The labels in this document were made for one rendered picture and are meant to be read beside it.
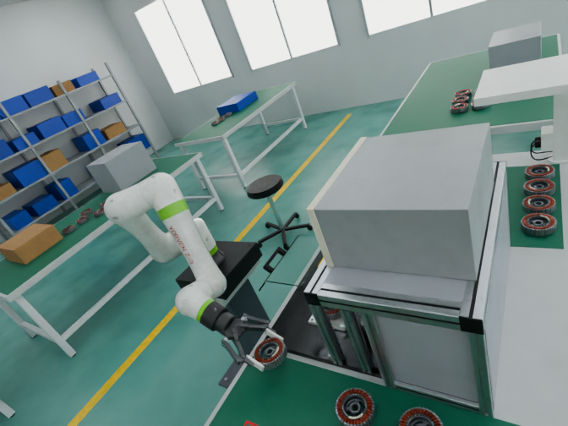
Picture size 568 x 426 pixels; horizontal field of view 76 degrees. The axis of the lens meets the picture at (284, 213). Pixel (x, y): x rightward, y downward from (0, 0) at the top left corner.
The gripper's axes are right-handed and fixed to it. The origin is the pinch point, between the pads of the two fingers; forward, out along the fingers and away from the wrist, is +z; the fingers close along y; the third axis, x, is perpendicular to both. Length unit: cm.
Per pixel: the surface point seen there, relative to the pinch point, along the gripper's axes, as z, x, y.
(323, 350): 15.2, 0.2, -11.0
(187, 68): -495, -168, -480
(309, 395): 18.3, -1.5, 3.9
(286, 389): 10.6, -5.7, 4.9
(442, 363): 45, 32, -7
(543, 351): 69, 28, -31
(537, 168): 61, 34, -129
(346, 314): 18.6, 31.6, -6.2
